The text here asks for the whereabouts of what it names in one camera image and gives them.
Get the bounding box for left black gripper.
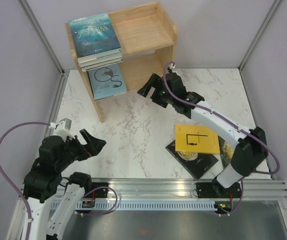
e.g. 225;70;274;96
56;128;106;170

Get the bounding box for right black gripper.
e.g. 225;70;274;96
138;72;175;108

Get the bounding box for light blue book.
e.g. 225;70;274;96
87;63;128;100

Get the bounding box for yellow book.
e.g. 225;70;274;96
175;124;220;155

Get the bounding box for grey white book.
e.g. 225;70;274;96
79;56;122;68

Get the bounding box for Robinson Crusoe purple book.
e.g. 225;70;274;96
81;60;123;72

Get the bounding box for teal sea cover book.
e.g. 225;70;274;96
68;13;122;64

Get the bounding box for black Moon and Sixpence book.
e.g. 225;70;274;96
165;140;219;180

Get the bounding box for Wuthering Heights dark blue book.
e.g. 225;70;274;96
95;92;126;101

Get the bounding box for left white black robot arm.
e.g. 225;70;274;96
23;129;106;240

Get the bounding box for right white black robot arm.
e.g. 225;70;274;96
137;71;269;197

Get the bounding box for wooden two-tier shelf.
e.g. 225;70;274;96
65;2;178;122

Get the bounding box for green gold fantasy book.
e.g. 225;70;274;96
218;136;234;169

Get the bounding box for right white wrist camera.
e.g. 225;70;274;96
167;63;177;73

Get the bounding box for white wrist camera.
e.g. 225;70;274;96
48;118;75;141
167;63;177;73

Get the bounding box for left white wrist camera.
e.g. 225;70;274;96
48;118;75;141

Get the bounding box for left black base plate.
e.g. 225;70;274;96
84;182;109;201

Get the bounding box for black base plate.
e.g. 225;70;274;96
196;182;242;199
84;182;109;201

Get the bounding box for white slotted cable duct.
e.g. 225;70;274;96
50;201;232;211

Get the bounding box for left aluminium frame post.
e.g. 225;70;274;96
18;0;67;76

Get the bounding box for aluminium frame post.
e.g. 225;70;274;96
237;0;283;72
18;0;67;76

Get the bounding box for aluminium mounting rail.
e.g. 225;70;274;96
92;177;287;201

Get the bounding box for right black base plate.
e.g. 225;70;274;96
196;182;242;199

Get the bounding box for right aluminium frame post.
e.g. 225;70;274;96
237;0;283;72

